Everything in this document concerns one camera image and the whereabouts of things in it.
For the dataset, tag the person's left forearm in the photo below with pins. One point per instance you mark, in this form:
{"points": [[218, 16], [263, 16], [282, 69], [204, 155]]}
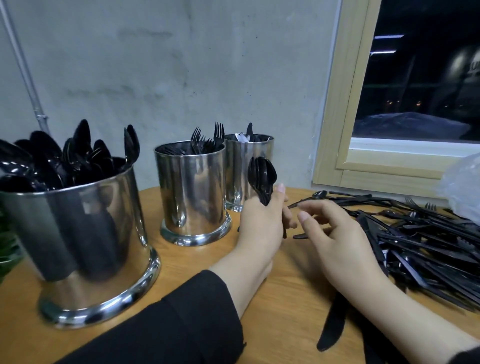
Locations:
{"points": [[165, 322]]}

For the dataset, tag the person's left hand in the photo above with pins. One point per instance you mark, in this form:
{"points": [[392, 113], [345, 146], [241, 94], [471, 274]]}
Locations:
{"points": [[261, 229]]}

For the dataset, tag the bundle of black cutlery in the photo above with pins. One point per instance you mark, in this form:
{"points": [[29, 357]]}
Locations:
{"points": [[241, 137], [208, 145]]}

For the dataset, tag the person's right hand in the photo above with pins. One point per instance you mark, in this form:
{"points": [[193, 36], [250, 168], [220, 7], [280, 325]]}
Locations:
{"points": [[341, 251]]}

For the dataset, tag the black plastic fork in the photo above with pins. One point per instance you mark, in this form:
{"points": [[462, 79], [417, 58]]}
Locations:
{"points": [[218, 133], [196, 139]]}

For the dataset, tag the bunch of black spoons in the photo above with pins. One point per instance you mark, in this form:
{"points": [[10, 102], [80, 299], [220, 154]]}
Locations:
{"points": [[52, 161]]}

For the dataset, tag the grey metal pipe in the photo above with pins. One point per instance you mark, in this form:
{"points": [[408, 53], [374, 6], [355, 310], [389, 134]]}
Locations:
{"points": [[22, 67]]}

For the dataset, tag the clear plastic bag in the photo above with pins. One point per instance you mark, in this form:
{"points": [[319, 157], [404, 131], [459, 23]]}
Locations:
{"points": [[461, 187]]}

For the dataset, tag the pile of black plastic cutlery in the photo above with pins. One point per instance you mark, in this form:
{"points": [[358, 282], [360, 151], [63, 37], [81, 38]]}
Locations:
{"points": [[420, 247]]}

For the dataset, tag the person's right forearm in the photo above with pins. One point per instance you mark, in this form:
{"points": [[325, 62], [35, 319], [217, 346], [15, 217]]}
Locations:
{"points": [[427, 330]]}

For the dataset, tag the black plastic spoon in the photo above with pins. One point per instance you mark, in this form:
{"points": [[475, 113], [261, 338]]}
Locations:
{"points": [[270, 174], [257, 176]]}

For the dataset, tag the dark parked car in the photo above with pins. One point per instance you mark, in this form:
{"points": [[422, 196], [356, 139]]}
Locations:
{"points": [[409, 127]]}

